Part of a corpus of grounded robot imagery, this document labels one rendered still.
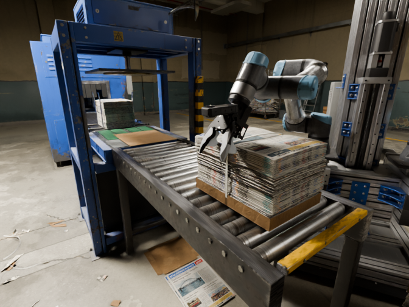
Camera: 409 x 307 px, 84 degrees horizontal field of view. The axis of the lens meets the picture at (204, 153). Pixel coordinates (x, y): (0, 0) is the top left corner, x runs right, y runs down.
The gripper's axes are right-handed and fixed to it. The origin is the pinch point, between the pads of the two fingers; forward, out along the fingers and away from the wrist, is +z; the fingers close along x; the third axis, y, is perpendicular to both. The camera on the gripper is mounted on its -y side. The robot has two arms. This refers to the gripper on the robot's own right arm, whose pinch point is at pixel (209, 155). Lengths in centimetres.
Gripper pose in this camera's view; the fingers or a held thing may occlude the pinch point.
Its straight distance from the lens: 70.9
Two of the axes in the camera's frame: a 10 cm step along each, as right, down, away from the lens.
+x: -5.8, -2.4, 7.8
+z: -4.1, 9.1, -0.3
